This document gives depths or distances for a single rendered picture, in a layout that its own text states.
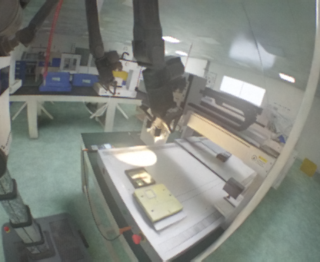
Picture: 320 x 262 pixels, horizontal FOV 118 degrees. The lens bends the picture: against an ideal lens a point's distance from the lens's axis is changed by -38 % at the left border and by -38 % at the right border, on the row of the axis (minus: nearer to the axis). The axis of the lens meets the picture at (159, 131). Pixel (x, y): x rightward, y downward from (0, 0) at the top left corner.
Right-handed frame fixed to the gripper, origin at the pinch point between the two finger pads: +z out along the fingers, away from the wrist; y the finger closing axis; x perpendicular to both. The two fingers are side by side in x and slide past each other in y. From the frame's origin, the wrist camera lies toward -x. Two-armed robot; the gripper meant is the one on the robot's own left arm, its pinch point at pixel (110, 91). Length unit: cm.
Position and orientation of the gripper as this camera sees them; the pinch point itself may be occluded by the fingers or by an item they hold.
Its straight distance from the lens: 88.7
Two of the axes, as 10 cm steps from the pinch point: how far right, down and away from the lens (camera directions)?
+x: -7.6, 5.1, -4.0
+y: -6.3, -4.4, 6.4
